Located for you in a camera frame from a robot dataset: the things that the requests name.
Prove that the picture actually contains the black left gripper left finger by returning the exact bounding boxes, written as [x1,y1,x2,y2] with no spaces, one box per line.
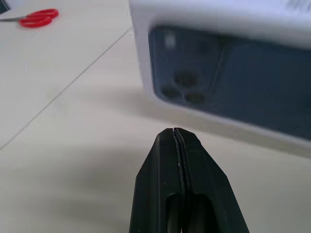
[128,128,185,233]

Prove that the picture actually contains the white tray with brown card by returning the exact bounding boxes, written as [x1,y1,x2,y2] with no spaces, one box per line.
[128,0,311,156]

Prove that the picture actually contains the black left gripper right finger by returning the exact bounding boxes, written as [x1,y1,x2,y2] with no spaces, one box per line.
[174,128,251,233]

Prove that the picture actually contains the red handled scissors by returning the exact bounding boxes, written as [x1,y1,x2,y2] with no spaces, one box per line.
[0,8,60,29]

